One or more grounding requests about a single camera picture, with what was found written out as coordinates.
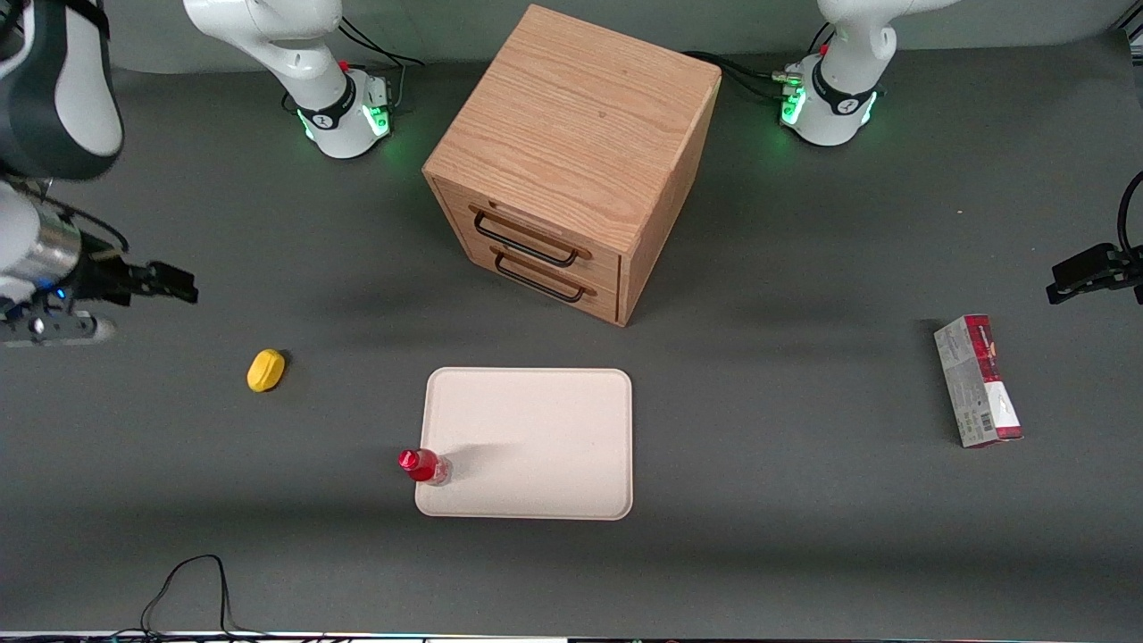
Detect yellow lemon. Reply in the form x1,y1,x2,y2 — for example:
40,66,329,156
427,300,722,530
246,348,288,394

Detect black right arm base cables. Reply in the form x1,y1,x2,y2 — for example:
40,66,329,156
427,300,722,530
282,16,426,115

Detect red coke bottle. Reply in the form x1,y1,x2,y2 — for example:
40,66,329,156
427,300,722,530
397,447,453,487

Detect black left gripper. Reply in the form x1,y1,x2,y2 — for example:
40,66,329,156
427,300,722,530
1046,243,1143,306

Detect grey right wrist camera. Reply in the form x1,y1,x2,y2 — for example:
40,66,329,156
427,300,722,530
0,311,118,349

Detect black arm base cables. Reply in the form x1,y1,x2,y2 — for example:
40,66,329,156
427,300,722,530
682,25,837,101
282,16,426,115

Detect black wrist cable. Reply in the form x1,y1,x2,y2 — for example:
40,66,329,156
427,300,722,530
1117,170,1143,256
9,181,131,255

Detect red and grey carton box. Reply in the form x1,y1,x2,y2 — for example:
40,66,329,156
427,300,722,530
933,313,1025,449

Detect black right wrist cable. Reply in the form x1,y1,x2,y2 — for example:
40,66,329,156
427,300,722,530
9,181,131,255

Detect beige rectangular tray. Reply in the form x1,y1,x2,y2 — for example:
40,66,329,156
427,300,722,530
415,366,635,522

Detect wooden drawer front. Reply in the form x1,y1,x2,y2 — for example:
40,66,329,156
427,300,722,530
464,243,621,323
443,183,622,288

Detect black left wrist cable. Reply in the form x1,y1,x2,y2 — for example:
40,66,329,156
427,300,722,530
1117,170,1143,256

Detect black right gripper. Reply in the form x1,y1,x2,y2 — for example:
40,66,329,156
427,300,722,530
0,248,201,324

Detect wooden drawer cabinet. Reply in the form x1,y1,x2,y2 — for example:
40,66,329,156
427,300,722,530
421,4,723,328

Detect black left arm base cables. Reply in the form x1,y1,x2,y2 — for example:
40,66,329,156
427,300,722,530
682,25,837,101

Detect black looped table cable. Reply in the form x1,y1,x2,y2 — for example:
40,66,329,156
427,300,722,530
107,554,296,640

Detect black metal drawer handle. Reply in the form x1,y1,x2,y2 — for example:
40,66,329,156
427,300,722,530
492,249,597,304
470,206,592,268

